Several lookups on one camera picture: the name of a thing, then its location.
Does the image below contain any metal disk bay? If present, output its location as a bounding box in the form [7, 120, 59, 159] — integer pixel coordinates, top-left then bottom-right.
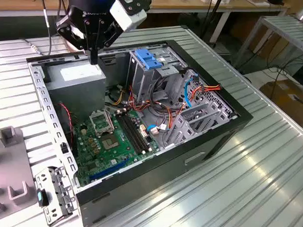
[162, 98, 239, 153]

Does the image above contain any blue expansion slot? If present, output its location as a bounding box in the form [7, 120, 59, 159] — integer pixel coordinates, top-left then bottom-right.
[89, 156, 131, 183]

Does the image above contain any yellow black wire bundle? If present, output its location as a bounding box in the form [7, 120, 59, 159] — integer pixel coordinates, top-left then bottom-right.
[112, 88, 125, 106]

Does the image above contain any metal slat side table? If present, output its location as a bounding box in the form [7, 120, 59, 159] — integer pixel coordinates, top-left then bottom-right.
[239, 13, 303, 72]

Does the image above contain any blue data wire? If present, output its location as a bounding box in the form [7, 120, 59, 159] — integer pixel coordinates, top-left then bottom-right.
[146, 71, 199, 133]

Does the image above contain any grey parts rack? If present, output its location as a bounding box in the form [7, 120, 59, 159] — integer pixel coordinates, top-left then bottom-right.
[0, 124, 39, 227]

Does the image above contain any metal optical drive cage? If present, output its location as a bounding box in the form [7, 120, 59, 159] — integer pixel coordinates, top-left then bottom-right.
[125, 42, 190, 113]

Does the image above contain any black case fan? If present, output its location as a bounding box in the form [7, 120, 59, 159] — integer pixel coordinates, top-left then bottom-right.
[55, 104, 80, 158]

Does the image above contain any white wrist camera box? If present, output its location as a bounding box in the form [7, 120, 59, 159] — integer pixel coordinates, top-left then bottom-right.
[108, 0, 148, 34]

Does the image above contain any metal slot cover bracket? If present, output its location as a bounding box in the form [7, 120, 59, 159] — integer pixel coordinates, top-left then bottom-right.
[32, 165, 79, 227]

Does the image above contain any black tripod stand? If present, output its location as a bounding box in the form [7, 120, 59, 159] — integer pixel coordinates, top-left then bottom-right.
[197, 0, 225, 48]

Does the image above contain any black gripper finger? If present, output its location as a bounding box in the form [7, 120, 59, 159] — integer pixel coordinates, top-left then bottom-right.
[93, 17, 123, 66]
[53, 5, 96, 65]

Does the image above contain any green motherboard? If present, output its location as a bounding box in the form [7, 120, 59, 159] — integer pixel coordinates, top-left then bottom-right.
[70, 107, 165, 191]

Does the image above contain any CPU socket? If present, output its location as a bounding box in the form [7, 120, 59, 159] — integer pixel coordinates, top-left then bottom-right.
[100, 133, 122, 152]

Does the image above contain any black open PC case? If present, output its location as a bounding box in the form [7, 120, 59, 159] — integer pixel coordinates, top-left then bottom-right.
[19, 34, 257, 227]

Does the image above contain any red black twisted wire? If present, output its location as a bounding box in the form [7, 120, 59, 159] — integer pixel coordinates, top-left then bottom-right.
[57, 102, 75, 144]

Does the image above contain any thick black cable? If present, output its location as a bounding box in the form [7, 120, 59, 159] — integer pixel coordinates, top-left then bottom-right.
[147, 75, 186, 117]

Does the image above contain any orange red power wire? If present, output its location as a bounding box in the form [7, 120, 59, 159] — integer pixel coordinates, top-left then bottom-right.
[190, 82, 222, 102]

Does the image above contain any metal socket cover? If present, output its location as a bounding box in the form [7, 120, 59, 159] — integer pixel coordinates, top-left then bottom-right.
[88, 110, 116, 138]

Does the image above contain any multicoloured wire bundle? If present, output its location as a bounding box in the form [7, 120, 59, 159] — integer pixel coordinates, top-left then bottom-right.
[124, 84, 187, 131]

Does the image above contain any grey power supply box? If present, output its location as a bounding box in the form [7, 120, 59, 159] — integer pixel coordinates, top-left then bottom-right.
[43, 57, 108, 122]

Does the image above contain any cardboard box with label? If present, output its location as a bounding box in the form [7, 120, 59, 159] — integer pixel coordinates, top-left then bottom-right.
[258, 79, 303, 127]

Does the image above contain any blue plastic drive latch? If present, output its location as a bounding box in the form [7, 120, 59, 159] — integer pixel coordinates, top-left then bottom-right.
[134, 49, 165, 72]

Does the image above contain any wooden desk white frame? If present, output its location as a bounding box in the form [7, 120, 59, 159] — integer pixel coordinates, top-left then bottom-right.
[0, 0, 292, 47]

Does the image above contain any black RAM slot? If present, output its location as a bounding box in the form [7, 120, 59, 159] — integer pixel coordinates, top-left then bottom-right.
[121, 112, 148, 153]
[115, 114, 142, 155]
[118, 113, 145, 153]
[124, 111, 152, 151]

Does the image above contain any black latch with teal tab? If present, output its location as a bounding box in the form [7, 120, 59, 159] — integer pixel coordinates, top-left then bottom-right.
[35, 188, 50, 208]

